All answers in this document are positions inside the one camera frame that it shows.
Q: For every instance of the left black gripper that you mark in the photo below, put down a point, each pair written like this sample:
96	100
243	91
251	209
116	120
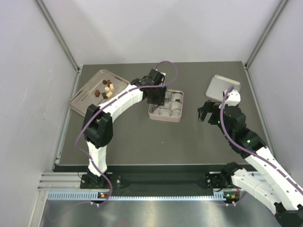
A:
160	100

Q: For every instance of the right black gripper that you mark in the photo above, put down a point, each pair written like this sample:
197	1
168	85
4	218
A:
209	106

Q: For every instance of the dark chocolate piece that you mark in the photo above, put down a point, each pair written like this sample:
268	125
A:
104	95

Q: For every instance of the brown chocolate piece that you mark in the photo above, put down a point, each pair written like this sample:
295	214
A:
97	93

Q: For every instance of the metal tongs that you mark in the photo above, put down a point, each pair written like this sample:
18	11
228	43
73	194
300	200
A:
166	104

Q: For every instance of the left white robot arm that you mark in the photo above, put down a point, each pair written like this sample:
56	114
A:
98	122

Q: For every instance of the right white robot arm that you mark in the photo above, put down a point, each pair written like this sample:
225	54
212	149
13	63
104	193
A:
278	192

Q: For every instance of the pink chocolate tin box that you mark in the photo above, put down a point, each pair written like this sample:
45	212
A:
171	110

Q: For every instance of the white chocolate block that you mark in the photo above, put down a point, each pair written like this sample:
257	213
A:
109	94

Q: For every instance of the silver tin lid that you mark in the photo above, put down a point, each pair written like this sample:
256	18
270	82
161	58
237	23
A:
218	85

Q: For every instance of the silver metal tray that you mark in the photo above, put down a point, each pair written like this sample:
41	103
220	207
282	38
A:
102	87

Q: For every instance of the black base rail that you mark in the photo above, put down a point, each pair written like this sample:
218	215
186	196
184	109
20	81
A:
163	180

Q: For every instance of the white slotted cable duct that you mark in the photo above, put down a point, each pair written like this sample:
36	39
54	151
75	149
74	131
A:
100	196

